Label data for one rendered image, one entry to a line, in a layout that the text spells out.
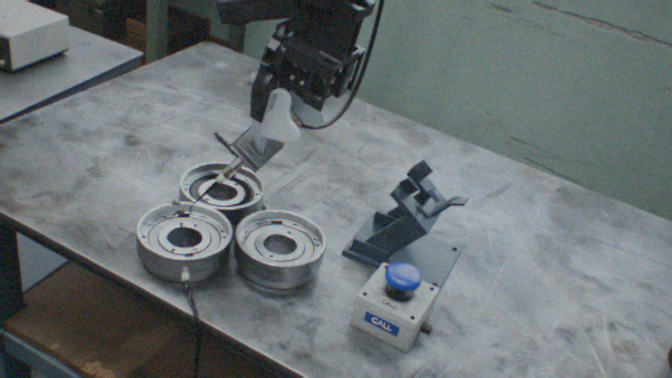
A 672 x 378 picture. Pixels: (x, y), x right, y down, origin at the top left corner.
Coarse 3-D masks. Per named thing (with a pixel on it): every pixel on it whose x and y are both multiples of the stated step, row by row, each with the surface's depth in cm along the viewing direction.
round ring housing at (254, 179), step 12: (192, 168) 89; (204, 168) 90; (216, 168) 91; (180, 180) 86; (192, 180) 89; (228, 180) 90; (252, 180) 91; (180, 192) 85; (216, 192) 90; (228, 192) 90; (240, 192) 88; (204, 204) 83; (216, 204) 85; (228, 204) 86; (252, 204) 85; (228, 216) 84; (240, 216) 84
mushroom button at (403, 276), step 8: (392, 264) 74; (400, 264) 74; (408, 264) 75; (392, 272) 73; (400, 272) 73; (408, 272) 73; (416, 272) 74; (392, 280) 72; (400, 280) 72; (408, 280) 72; (416, 280) 73; (400, 288) 72; (408, 288) 72; (416, 288) 73
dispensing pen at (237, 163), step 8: (296, 120) 80; (248, 128) 82; (240, 136) 81; (232, 144) 81; (240, 160) 81; (224, 168) 82; (232, 168) 81; (240, 168) 82; (224, 176) 81; (216, 184) 82; (208, 192) 82
